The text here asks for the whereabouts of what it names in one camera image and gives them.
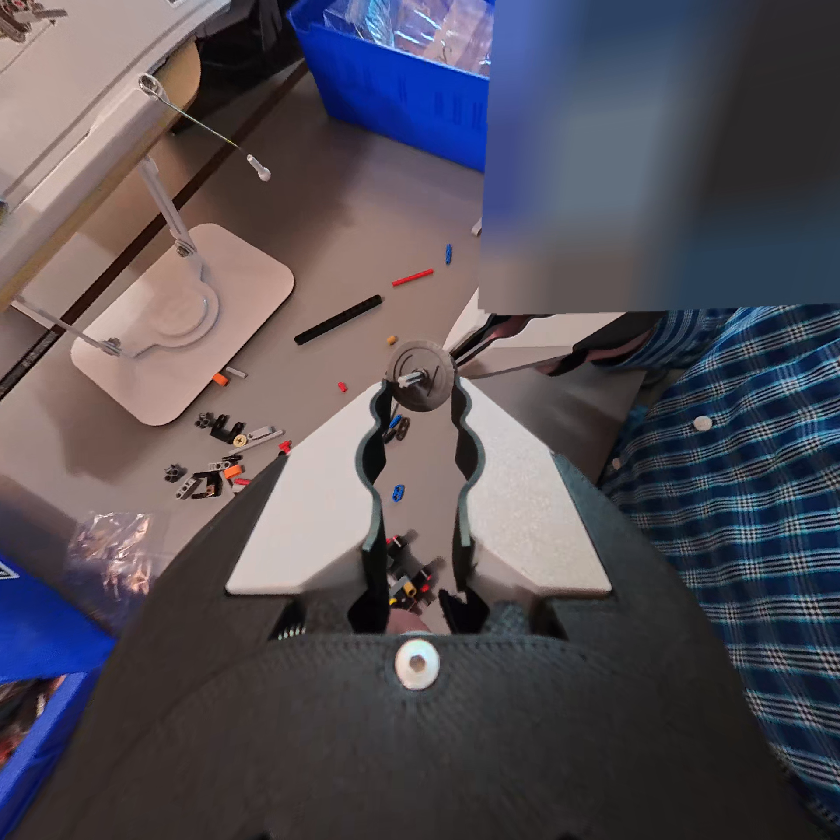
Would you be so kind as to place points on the clear bags of lego parts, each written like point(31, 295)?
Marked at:
point(420, 33)
point(26, 715)

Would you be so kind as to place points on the pile of mixed lego pieces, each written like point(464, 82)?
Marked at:
point(203, 485)

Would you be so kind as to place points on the person's right hand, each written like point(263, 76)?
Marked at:
point(627, 354)

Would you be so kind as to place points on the long black lego beam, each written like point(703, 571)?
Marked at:
point(338, 320)

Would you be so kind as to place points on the white book stand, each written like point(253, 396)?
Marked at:
point(249, 275)

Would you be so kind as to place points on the lego gear axle subassembly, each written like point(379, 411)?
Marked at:
point(426, 394)

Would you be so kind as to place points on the person's right forearm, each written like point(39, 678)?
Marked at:
point(722, 341)

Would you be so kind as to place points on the clear plastic bag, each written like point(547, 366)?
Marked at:
point(118, 564)

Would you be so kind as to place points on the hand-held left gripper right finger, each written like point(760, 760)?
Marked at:
point(531, 518)

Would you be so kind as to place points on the black thin lego liftarm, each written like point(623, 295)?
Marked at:
point(401, 430)

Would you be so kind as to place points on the blue plastic bin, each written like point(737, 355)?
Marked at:
point(394, 111)

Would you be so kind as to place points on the blue bin with square tag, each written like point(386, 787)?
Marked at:
point(46, 630)

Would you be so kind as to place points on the black lego set box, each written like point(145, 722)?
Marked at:
point(249, 52)

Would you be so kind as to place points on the blue plaid shirt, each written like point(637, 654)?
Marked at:
point(754, 558)

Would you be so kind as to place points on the lego instruction booklet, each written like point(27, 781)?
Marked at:
point(98, 39)

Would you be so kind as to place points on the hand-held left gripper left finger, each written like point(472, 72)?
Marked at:
point(308, 512)

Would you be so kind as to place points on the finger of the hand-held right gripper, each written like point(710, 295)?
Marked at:
point(467, 321)
point(512, 366)

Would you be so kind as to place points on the lego car chassis assembly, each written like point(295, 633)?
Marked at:
point(410, 581)

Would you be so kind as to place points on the red lego axle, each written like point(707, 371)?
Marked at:
point(412, 278)

